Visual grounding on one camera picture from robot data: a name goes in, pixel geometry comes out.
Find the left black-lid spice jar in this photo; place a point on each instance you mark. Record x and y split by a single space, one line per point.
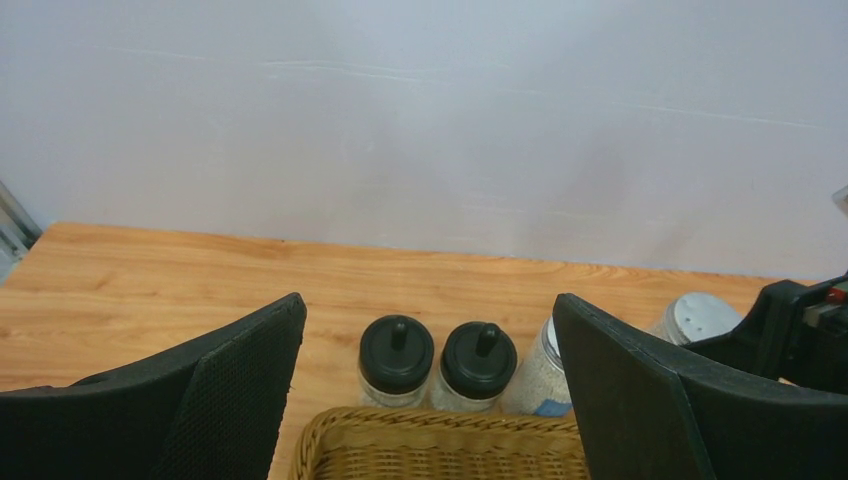
395 358

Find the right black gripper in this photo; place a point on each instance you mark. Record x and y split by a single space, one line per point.
793 332

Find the woven wicker divided basket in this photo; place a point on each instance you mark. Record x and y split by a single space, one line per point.
380 443

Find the silver-lid pepper jar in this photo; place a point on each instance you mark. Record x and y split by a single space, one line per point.
695 316
539 385

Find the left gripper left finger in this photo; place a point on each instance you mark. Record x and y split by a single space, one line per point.
209 408

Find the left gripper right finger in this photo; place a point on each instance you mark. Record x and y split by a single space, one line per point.
649 409

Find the left aluminium frame post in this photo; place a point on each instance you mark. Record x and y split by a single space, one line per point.
19 232

